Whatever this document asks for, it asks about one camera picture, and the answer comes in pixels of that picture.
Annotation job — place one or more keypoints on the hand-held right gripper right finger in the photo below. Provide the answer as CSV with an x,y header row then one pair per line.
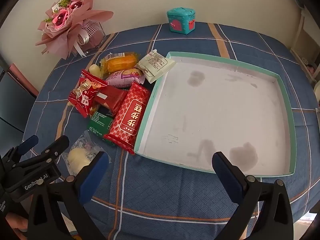
x,y
225,172

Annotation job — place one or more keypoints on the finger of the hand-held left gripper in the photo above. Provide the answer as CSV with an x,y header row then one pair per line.
x,y
55,146
28,142

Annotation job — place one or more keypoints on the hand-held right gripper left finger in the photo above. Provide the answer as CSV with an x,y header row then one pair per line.
x,y
92,177

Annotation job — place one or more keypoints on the clear packet with white bun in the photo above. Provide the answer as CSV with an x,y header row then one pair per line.
x,y
76,158

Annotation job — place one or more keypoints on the dark green snack packet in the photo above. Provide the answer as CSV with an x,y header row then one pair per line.
x,y
98,125

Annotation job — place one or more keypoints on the red cartoon print snack packet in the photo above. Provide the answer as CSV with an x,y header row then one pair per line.
x,y
85,92

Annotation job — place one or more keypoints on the red patterned long packet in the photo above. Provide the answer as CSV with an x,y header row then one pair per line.
x,y
127,120

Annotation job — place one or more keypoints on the white shallow box teal rim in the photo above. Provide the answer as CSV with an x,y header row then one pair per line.
x,y
212,105

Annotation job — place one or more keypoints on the dark red packet white label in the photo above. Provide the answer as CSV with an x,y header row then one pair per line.
x,y
112,98

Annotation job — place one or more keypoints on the small cream jelly cup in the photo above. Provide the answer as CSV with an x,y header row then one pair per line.
x,y
94,70

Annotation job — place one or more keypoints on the pink snack packet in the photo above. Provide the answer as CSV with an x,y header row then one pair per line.
x,y
122,78

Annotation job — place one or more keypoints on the orange cake packet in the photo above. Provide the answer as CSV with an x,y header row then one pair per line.
x,y
120,63

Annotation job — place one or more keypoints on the white snack packet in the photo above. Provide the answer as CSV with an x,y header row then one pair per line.
x,y
155,65

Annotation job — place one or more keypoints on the person's left hand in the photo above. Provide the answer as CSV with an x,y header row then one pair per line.
x,y
16,221

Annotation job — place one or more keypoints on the pink framed dark panel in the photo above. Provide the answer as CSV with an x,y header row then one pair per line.
x,y
12,105

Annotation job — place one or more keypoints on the blue plaid tablecloth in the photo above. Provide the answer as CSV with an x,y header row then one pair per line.
x,y
175,205

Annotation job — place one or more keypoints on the clear glass vase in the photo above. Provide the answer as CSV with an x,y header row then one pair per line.
x,y
92,40

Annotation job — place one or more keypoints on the pink flower bouquet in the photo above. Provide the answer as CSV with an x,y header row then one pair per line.
x,y
65,17

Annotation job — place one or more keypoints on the small pink toy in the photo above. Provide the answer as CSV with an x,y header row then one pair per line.
x,y
310,68

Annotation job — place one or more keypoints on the white shelf unit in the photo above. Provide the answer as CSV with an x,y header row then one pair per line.
x,y
302,45

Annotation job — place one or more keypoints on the teal toy box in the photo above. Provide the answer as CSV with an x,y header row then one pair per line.
x,y
181,21

